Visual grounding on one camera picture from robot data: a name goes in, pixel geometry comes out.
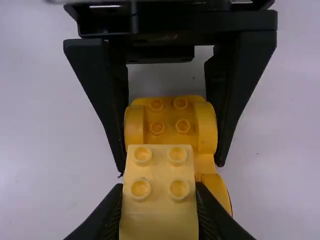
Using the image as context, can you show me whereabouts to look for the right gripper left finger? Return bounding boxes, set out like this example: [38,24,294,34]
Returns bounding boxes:
[62,183,125,240]

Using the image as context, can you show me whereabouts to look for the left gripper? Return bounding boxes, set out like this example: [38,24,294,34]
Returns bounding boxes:
[63,4,279,65]

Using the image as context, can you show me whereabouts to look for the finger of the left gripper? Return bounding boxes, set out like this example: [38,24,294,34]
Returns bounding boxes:
[203,30,279,168]
[62,37,130,174]

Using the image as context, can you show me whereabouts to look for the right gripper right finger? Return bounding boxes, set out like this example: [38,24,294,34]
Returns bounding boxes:
[195,181,254,240]

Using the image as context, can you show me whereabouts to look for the yellow toy brick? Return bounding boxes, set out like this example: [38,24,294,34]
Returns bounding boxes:
[119,143,201,240]

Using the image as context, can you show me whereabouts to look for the yellow toy car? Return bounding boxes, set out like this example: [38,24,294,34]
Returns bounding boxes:
[123,94,235,219]

